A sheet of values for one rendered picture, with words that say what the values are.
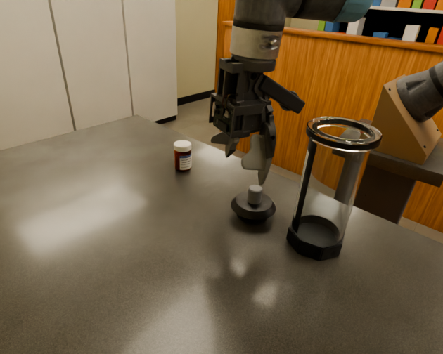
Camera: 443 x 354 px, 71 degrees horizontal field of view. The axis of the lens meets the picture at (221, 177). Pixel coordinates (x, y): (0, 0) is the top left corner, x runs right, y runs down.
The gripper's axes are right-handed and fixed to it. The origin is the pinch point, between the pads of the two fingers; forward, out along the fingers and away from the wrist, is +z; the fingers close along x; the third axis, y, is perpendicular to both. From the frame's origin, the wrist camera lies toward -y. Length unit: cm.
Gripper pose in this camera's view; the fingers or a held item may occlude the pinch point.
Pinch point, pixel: (246, 166)
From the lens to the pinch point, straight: 59.9
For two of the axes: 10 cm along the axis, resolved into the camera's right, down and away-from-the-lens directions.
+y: -8.4, 2.2, -5.0
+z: -1.0, 8.4, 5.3
